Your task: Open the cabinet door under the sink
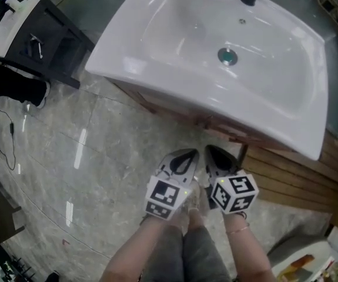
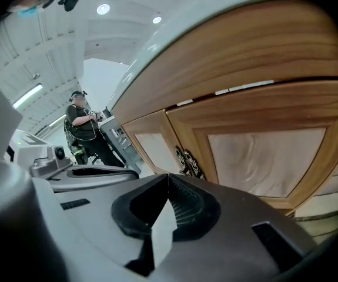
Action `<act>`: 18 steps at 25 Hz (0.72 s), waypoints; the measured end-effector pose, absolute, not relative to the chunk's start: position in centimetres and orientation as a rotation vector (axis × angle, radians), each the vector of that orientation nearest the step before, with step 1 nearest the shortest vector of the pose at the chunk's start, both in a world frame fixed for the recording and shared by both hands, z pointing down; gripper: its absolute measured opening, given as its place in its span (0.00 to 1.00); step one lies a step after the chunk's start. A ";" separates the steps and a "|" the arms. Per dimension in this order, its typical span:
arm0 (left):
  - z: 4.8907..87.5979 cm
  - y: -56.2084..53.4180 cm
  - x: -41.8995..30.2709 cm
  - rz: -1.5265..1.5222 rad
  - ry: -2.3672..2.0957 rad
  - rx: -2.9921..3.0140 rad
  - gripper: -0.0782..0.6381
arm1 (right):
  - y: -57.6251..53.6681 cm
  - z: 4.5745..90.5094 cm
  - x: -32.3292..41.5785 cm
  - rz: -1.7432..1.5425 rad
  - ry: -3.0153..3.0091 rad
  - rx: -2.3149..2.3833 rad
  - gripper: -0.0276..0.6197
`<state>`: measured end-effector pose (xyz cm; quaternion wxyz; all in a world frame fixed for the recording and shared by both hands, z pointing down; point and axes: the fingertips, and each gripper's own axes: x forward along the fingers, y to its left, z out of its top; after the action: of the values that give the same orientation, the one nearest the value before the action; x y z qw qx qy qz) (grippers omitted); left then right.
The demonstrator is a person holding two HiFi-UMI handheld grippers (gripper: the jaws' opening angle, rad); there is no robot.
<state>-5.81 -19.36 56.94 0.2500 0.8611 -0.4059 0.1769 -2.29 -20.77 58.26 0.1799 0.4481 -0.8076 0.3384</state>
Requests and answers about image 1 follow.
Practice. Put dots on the person's right forearm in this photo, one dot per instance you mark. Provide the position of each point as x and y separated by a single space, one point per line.
245 251

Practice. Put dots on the metal sink drain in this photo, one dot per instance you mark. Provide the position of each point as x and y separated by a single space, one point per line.
227 56

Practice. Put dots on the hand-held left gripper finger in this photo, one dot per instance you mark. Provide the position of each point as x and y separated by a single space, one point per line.
192 169
165 165

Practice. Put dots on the grey rounded seat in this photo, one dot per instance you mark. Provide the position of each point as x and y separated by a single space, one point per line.
304 245

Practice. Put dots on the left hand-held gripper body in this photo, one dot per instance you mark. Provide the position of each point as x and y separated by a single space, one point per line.
165 195

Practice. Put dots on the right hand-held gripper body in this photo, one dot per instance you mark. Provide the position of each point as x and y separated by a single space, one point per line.
233 192

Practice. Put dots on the white cloth wipe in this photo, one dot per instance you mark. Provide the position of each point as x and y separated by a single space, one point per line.
192 195

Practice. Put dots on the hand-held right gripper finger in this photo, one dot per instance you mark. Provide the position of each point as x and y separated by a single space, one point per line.
229 164
210 166

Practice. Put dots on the small metal tool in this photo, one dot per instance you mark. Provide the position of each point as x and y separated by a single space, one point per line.
36 44

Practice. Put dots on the person's right leg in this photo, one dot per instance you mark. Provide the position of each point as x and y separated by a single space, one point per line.
195 219

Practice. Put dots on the wooden slatted step platform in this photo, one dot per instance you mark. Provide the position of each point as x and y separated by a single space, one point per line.
289 172

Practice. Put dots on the person's grey jeans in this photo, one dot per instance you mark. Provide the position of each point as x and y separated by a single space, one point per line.
204 257

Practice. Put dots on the white ceramic sink basin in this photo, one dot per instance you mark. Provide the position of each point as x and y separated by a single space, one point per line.
215 69

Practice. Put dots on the person's left forearm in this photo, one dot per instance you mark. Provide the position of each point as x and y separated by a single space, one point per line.
133 251

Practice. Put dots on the wooden cabinet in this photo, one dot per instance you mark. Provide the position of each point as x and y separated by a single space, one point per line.
121 87

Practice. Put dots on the white vanity sink top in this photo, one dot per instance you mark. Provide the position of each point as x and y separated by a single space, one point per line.
16 19

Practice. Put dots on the orange brown block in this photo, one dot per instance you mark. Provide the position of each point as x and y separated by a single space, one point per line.
298 263

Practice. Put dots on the black frame vanity stand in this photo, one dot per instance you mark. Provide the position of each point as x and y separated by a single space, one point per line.
60 40

